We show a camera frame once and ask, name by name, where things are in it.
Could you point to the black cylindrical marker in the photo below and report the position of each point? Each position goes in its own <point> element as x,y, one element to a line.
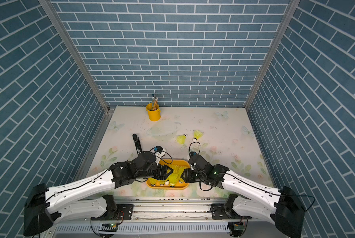
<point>137,143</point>

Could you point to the yellow pen cup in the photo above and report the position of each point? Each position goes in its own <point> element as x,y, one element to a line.
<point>154,112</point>

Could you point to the left metal corner post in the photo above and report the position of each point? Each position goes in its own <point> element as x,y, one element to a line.
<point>61,30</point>

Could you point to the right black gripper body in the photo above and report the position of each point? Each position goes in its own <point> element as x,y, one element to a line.
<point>191,175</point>

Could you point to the circuit board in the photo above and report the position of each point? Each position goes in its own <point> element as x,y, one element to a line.
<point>239,226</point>
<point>108,227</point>

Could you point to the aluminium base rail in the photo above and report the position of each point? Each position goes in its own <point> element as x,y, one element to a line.
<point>107,208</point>

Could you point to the yellow plastic storage box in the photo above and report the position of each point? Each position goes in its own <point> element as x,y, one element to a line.
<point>164,184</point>

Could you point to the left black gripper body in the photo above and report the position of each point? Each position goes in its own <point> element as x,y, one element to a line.
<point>156,173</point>

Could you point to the right metal corner post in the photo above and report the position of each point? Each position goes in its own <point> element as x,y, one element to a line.
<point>272,49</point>

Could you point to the white vent grille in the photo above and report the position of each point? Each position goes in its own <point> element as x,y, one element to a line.
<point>144,228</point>

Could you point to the pencils in cup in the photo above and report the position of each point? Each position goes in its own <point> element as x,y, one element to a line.
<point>154,102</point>

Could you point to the metal corner post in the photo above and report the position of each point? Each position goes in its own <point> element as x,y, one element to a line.
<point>272,49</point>
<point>61,30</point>

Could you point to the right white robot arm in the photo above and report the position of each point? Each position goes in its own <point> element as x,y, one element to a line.
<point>254,193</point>

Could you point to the right circuit board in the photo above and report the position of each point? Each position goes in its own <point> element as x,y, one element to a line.
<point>239,226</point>

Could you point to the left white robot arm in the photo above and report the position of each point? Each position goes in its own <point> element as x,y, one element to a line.
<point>42,207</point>

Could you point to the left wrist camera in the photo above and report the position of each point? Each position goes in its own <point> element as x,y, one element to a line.
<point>159,153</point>

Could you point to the left circuit board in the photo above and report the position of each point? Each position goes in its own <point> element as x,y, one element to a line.
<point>108,227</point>

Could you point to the yellow shuttlecock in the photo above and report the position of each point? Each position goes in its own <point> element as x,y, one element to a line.
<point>174,177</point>
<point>181,139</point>
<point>197,134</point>

